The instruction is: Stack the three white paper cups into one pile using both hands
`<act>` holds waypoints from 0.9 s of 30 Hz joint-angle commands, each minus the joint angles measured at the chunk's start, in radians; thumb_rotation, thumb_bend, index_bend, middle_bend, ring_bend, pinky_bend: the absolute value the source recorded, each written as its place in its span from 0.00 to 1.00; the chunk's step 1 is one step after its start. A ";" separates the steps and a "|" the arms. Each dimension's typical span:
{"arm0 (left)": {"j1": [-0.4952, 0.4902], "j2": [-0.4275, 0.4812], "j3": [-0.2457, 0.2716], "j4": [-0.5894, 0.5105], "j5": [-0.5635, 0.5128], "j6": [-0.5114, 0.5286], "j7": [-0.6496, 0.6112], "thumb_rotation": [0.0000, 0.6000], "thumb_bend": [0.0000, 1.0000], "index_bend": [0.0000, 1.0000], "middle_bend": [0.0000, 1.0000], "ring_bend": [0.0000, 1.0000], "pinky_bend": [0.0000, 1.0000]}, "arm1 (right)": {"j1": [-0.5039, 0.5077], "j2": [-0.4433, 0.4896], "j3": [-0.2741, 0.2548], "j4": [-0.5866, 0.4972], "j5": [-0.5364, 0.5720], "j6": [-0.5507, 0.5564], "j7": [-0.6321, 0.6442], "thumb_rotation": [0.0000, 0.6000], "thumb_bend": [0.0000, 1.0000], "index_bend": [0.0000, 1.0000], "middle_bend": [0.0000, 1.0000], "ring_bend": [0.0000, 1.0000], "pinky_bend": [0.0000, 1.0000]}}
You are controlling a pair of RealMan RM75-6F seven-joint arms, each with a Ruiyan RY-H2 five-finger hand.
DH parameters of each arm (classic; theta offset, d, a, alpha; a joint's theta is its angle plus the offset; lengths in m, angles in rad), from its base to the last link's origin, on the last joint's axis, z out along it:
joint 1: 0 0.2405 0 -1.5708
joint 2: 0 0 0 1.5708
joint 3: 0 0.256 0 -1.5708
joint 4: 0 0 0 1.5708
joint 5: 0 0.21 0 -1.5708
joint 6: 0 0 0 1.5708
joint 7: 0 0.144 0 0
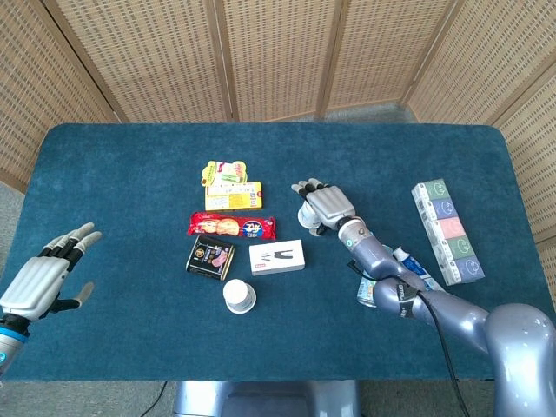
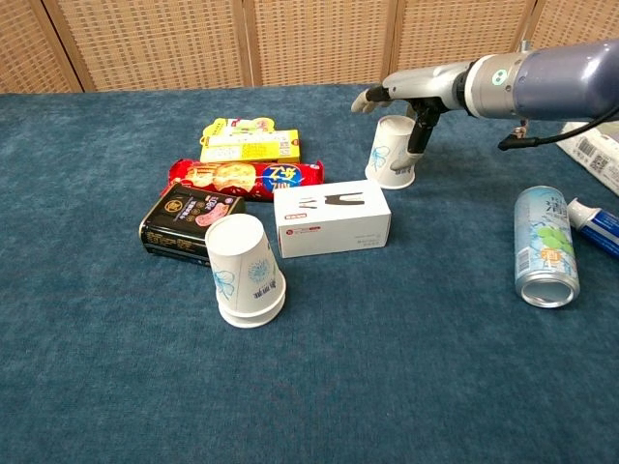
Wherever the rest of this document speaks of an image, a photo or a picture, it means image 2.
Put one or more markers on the white paper cup green leaf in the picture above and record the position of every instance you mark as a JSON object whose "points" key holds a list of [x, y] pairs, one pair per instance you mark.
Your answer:
{"points": [[251, 321]]}

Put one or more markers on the light blue drink can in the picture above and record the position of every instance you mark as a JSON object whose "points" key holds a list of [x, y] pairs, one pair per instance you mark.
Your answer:
{"points": [[544, 241]]}

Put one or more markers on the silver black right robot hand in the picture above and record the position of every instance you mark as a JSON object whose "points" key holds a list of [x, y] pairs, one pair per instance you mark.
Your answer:
{"points": [[421, 84]]}

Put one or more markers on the red biscuit pack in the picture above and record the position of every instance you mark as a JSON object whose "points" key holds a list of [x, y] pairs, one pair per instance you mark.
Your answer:
{"points": [[242, 176]]}

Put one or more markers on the white cardboard box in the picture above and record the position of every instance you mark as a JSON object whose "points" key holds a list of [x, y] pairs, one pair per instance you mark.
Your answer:
{"points": [[333, 217]]}

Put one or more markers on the blue tablecloth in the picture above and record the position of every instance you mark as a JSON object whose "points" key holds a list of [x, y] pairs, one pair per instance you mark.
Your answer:
{"points": [[309, 386]]}

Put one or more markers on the white tissue pack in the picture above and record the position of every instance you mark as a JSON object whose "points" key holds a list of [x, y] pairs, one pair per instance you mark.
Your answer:
{"points": [[597, 159]]}

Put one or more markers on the white paper cup blue flower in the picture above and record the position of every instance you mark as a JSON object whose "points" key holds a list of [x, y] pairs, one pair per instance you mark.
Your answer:
{"points": [[242, 266], [387, 154]]}

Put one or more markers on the blue white toothpaste tube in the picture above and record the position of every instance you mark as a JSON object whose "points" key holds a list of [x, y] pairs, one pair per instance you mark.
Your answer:
{"points": [[599, 224]]}

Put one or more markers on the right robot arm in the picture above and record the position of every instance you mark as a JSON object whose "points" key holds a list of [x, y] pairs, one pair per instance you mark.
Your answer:
{"points": [[556, 79]]}

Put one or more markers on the black rectangular tin can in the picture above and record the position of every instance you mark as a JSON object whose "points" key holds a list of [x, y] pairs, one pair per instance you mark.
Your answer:
{"points": [[179, 222]]}

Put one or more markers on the wicker folding screen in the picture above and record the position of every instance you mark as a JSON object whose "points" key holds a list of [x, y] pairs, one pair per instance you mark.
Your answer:
{"points": [[155, 43]]}

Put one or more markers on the yellow cardboard box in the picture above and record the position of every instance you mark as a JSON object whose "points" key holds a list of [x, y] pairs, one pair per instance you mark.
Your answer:
{"points": [[251, 150]]}

